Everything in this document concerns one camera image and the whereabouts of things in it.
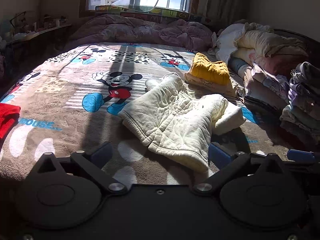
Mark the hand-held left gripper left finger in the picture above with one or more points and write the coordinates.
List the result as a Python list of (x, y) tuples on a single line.
[(101, 153)]

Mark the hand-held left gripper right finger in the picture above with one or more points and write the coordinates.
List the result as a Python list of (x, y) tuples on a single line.
[(220, 155)]

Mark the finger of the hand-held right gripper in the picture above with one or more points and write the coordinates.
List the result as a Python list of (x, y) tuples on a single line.
[(301, 155)]

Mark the cream padded jacket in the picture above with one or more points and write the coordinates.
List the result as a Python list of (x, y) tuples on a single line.
[(175, 120)]

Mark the stack of folded clothes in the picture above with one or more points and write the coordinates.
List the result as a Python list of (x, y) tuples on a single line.
[(297, 100)]

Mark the cartoon printed blanket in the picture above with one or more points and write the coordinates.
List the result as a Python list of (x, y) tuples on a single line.
[(75, 105)]

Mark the yellow knit sweater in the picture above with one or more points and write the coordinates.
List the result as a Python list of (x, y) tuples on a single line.
[(210, 68)]

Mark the red garment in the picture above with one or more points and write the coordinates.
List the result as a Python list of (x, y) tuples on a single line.
[(7, 117)]

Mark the purple quilt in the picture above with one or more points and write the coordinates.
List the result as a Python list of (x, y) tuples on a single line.
[(140, 30)]

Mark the cluttered desk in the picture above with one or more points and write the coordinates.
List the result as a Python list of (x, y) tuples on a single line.
[(37, 33)]

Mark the white cup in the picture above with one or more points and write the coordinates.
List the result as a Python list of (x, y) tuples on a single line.
[(57, 22)]

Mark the colourful foam mat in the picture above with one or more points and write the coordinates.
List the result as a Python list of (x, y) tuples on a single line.
[(155, 13)]

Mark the desk lamp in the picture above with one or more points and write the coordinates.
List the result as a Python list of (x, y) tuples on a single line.
[(17, 17)]

